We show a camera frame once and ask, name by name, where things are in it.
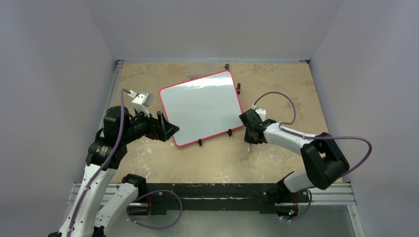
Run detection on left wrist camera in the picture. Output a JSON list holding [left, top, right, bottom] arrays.
[[128, 90, 154, 117]]

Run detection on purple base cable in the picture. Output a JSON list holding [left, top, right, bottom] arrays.
[[126, 190, 183, 230], [280, 190, 313, 223]]

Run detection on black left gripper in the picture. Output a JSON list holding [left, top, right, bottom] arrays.
[[121, 105, 178, 143]]

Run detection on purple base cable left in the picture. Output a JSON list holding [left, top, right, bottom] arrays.
[[126, 190, 183, 230]]

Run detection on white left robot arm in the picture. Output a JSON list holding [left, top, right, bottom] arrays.
[[49, 106, 179, 237]]

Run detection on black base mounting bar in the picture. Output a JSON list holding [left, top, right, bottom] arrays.
[[129, 183, 309, 215]]

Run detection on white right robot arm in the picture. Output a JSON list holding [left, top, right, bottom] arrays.
[[239, 109, 350, 201]]

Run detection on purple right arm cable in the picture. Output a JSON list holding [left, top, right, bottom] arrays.
[[253, 91, 373, 179]]

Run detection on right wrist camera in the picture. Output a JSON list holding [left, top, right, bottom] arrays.
[[251, 104, 267, 121]]

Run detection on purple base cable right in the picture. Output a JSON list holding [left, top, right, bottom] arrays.
[[280, 190, 313, 223]]

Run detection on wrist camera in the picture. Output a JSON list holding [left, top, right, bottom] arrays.
[[251, 104, 267, 121], [128, 90, 154, 117]]

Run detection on red framed whiteboard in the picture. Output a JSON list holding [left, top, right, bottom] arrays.
[[159, 70, 243, 147]]

